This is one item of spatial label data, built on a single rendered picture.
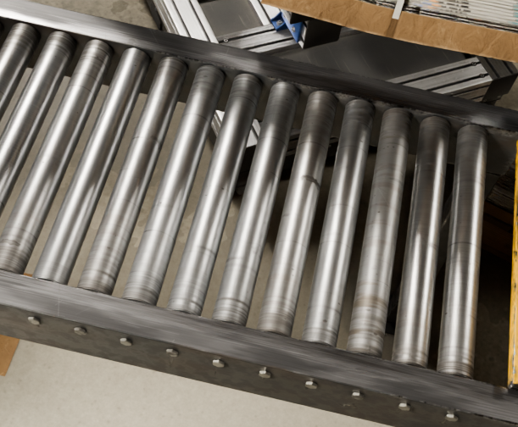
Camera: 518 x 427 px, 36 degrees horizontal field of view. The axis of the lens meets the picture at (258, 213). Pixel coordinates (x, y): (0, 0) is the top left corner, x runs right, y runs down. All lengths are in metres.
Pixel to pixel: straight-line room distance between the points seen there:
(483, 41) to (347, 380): 0.52
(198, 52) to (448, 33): 0.43
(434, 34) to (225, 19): 1.16
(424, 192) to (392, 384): 0.32
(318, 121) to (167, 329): 0.44
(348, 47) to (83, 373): 1.12
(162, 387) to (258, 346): 0.84
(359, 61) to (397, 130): 0.92
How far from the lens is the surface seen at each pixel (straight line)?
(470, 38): 1.19
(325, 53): 2.22
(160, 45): 1.38
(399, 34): 1.18
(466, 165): 1.32
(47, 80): 1.34
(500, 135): 1.40
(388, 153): 1.29
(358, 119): 1.32
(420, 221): 1.23
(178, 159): 1.23
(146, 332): 1.09
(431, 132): 1.34
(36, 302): 1.12
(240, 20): 2.27
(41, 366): 1.95
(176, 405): 1.89
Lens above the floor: 1.80
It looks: 58 degrees down
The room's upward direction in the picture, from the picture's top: 11 degrees clockwise
